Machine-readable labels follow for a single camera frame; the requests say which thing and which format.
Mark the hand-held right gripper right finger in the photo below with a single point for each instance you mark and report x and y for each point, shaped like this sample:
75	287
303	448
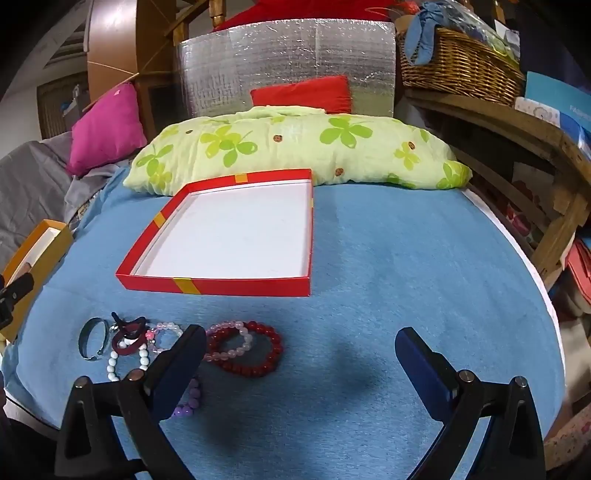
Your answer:
418	364

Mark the wooden shelf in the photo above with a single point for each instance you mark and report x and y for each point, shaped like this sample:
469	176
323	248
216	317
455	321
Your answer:
531	138

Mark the large red pillow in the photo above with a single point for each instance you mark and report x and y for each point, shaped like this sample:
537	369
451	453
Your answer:
295	11

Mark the wicker drawer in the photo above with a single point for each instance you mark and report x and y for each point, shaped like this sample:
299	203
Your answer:
62	106

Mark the blue carton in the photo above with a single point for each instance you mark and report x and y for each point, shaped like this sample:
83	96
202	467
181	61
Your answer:
554	99

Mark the blue blanket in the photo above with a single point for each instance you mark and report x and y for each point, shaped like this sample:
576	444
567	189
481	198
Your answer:
392	258

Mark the silver bangle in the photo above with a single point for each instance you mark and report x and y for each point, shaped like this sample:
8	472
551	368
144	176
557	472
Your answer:
82	339

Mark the grey blanket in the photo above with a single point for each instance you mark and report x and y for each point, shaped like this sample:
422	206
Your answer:
32	184

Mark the green floral pillow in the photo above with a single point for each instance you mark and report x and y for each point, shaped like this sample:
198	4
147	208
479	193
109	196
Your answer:
295	143

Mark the orange cardboard box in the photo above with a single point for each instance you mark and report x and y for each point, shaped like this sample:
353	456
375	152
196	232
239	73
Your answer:
46	258

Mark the silver foil insulation panel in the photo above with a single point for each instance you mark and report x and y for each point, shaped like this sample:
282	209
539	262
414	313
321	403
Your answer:
286	55

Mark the wicker basket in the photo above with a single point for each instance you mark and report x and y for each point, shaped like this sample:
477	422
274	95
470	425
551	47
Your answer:
457	69

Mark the blue cloth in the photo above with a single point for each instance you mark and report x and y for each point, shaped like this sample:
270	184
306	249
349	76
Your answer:
427	32

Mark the magenta pillow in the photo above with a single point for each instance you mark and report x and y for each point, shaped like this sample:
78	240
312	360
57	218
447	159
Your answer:
108	129

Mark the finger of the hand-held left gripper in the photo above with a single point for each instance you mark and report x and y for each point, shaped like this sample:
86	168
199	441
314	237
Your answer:
18	286

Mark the red shallow cardboard box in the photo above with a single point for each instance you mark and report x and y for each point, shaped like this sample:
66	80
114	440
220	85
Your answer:
231	230

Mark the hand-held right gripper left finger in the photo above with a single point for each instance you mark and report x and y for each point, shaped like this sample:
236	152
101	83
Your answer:
178	364

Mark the small red cushion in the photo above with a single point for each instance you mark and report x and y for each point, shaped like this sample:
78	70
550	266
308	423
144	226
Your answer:
304	94

